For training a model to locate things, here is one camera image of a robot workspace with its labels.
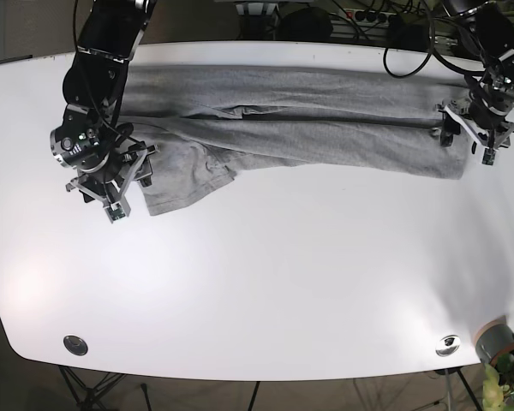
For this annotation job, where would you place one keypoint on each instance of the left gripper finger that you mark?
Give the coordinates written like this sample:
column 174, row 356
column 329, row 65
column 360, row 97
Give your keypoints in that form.
column 449, row 129

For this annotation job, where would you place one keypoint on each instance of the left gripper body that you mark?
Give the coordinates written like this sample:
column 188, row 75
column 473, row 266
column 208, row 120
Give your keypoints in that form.
column 485, row 127

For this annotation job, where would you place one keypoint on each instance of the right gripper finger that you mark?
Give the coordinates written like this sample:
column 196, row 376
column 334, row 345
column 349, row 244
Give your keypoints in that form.
column 144, row 174
column 89, row 195

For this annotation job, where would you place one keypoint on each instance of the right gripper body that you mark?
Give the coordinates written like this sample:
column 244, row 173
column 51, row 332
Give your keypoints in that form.
column 112, row 178

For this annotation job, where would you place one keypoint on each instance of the grey T-shirt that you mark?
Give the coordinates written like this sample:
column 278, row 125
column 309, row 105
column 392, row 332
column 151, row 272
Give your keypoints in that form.
column 211, row 123

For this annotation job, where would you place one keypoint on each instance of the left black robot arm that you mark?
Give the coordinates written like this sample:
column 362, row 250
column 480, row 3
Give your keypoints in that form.
column 489, row 34

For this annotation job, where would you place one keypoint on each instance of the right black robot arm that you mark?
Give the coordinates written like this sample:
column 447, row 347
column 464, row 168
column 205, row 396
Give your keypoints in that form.
column 91, row 140

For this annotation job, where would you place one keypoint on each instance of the left silver table grommet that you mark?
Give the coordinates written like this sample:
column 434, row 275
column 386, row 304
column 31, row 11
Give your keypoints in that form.
column 75, row 345

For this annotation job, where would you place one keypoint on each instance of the silver table grommet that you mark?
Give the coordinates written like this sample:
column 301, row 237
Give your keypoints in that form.
column 448, row 345
column 75, row 345

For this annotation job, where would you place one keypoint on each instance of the grey plant pot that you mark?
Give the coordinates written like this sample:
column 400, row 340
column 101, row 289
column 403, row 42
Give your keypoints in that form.
column 493, row 340

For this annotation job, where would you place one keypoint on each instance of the right silver table grommet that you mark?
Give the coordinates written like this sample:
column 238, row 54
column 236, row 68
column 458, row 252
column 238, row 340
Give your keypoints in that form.
column 448, row 345

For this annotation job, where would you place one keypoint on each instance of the green potted plant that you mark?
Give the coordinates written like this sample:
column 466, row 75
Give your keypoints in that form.
column 498, row 385

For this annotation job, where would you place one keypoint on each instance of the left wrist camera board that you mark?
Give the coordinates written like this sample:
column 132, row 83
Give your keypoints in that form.
column 489, row 155

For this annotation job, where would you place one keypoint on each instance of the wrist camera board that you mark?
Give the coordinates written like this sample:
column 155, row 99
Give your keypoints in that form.
column 489, row 155
column 117, row 212

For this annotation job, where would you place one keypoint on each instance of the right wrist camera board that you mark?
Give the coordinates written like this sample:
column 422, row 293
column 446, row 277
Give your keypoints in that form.
column 117, row 212

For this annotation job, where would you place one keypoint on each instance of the black table leg frame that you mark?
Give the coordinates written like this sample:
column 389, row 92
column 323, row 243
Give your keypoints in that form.
column 87, row 397

